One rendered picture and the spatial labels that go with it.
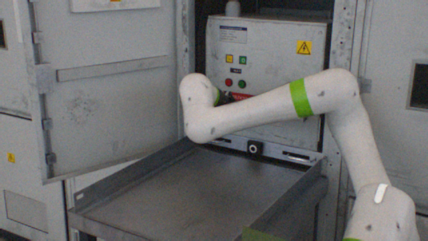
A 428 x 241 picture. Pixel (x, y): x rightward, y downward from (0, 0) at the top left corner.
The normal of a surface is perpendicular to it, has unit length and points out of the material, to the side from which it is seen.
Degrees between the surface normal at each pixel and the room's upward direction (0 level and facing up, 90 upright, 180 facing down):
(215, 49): 90
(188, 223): 0
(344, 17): 90
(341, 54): 90
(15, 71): 90
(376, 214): 42
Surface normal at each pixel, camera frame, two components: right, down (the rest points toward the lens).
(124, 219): 0.00, -0.95
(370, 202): -0.54, -0.56
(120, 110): 0.62, 0.25
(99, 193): 0.85, 0.17
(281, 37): -0.53, 0.26
